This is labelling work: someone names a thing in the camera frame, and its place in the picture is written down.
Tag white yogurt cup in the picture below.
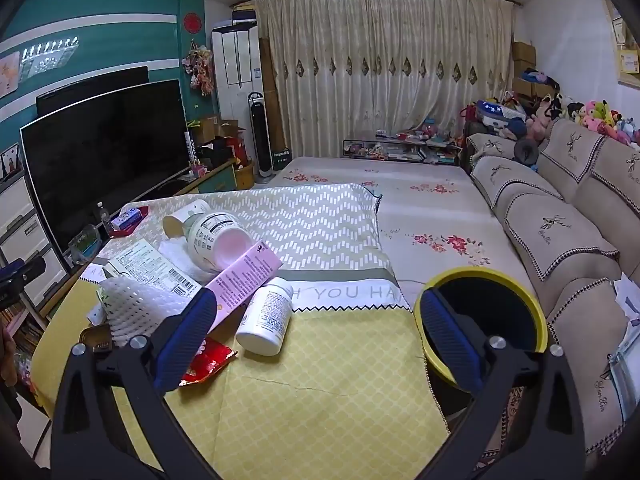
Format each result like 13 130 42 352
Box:
183 211 254 273

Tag cream curtain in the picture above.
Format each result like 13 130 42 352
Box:
253 0 515 157

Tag white plastic drawer unit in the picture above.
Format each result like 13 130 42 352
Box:
0 172 67 311

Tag white pill bottle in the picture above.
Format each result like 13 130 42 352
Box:
235 278 294 356

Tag floral floor mattress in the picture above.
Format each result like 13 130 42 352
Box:
270 157 533 302

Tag paper cup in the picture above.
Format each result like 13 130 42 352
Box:
162 200 212 238

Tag black tower fan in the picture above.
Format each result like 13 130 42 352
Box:
247 91 273 178

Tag papers and bags on sofa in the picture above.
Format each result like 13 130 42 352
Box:
608 274 640 420

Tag white barcode carton box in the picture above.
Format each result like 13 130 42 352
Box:
104 240 202 299

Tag pile of plush toys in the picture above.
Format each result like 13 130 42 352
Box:
471 66 639 151

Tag white foam fruit net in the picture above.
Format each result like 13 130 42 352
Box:
96 276 189 347

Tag yellow black trash bin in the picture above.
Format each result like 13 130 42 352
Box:
412 265 549 390

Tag red snack wrapper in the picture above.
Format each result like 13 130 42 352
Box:
179 337 238 387

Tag beige sofa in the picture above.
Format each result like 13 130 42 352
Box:
466 119 639 467

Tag large black television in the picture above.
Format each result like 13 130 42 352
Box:
21 79 189 254

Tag yellow patterned table cloth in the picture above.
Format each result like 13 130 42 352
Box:
30 182 452 480

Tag pink carton box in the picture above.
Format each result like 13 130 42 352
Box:
205 242 282 330

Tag low shelf with toys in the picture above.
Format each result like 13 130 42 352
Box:
342 136 462 166

